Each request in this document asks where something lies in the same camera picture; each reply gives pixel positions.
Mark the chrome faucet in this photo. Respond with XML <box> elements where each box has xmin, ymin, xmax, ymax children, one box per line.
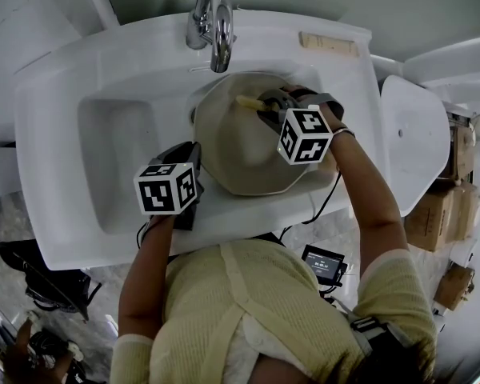
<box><xmin>186</xmin><ymin>0</ymin><xmax>237</xmax><ymax>74</ymax></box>

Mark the beige frying pan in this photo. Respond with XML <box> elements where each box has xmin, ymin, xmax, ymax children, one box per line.
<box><xmin>194</xmin><ymin>72</ymin><xmax>341</xmax><ymax>198</ymax></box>

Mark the person's left forearm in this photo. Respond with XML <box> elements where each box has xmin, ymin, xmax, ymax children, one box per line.
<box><xmin>118</xmin><ymin>214</ymin><xmax>177</xmax><ymax>338</ymax></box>

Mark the person's right hand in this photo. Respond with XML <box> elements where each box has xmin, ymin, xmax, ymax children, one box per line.
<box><xmin>290</xmin><ymin>85</ymin><xmax>351</xmax><ymax>135</ymax></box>

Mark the large cardboard box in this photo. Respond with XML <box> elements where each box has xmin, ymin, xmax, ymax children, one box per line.
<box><xmin>403</xmin><ymin>182</ymin><xmax>480</xmax><ymax>254</ymax></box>

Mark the black cable bundle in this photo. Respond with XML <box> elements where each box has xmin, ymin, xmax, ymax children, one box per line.
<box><xmin>27</xmin><ymin>330</ymin><xmax>85</xmax><ymax>379</ymax></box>

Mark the grey hand strap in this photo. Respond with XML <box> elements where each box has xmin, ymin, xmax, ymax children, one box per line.
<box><xmin>299</xmin><ymin>92</ymin><xmax>346</xmax><ymax>122</ymax></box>

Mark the small white device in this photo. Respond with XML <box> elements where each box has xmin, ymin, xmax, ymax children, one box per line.
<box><xmin>447</xmin><ymin>236</ymin><xmax>476</xmax><ymax>266</ymax></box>

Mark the person's yellow knit top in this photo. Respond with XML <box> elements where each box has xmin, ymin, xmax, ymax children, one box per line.
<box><xmin>110</xmin><ymin>238</ymin><xmax>439</xmax><ymax>384</ymax></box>

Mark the white ceramic sink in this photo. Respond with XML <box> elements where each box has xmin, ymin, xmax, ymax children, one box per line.
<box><xmin>14</xmin><ymin>9</ymin><xmax>387</xmax><ymax>271</ymax></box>

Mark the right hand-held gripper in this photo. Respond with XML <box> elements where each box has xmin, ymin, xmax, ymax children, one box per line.
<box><xmin>256</xmin><ymin>89</ymin><xmax>334</xmax><ymax>166</ymax></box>

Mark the white curved ceramic fixture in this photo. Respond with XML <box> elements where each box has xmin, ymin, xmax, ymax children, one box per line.
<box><xmin>370</xmin><ymin>34</ymin><xmax>480</xmax><ymax>107</ymax></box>

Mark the black screen device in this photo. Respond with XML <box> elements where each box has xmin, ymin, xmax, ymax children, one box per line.
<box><xmin>302</xmin><ymin>244</ymin><xmax>347</xmax><ymax>291</ymax></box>

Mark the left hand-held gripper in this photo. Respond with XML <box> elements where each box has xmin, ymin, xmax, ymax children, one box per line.
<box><xmin>134</xmin><ymin>141</ymin><xmax>206</xmax><ymax>231</ymax></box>

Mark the black strapped bag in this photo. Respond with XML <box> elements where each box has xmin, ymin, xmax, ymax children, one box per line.
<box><xmin>0</xmin><ymin>240</ymin><xmax>103</xmax><ymax>322</ymax></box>

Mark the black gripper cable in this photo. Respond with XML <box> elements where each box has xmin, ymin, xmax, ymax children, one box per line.
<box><xmin>279</xmin><ymin>170</ymin><xmax>343</xmax><ymax>247</ymax></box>
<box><xmin>135</xmin><ymin>218</ymin><xmax>154</xmax><ymax>250</ymax></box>

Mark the yellow sponge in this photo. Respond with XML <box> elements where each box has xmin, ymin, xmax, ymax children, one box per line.
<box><xmin>236</xmin><ymin>94</ymin><xmax>265</xmax><ymax>111</ymax></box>

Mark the grey black shoulder strap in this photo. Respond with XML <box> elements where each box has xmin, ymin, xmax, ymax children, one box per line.
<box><xmin>350</xmin><ymin>314</ymin><xmax>409</xmax><ymax>359</ymax></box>

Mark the person's right forearm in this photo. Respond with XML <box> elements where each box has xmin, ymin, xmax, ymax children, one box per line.
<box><xmin>330</xmin><ymin>130</ymin><xmax>409</xmax><ymax>263</ymax></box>

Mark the small cardboard box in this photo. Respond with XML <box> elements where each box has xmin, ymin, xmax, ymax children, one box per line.
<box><xmin>434</xmin><ymin>264</ymin><xmax>476</xmax><ymax>311</ymax></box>

